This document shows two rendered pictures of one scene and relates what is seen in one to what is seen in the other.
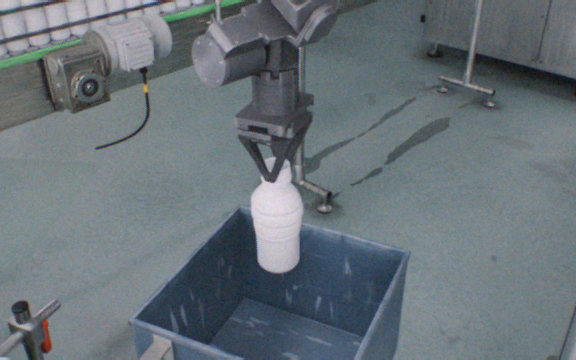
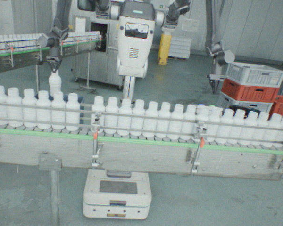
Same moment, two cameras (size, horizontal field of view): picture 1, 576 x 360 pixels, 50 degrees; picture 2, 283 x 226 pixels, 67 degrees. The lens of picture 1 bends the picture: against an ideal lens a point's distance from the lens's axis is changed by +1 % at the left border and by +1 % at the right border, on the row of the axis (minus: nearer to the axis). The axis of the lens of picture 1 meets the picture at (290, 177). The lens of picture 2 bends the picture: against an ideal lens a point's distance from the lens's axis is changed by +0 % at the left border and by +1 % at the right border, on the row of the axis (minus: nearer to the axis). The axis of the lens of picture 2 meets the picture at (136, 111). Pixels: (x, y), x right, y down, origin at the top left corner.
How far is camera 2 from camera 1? 0.67 m
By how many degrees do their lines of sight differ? 29
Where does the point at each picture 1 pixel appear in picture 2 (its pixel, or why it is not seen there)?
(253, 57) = (52, 41)
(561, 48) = (112, 76)
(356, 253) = not seen: hidden behind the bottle
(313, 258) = not seen: hidden behind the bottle
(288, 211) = (58, 80)
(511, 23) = (97, 70)
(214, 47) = (44, 37)
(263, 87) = (53, 50)
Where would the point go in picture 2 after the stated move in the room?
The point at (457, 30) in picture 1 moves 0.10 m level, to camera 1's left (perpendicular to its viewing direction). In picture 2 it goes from (82, 73) to (78, 73)
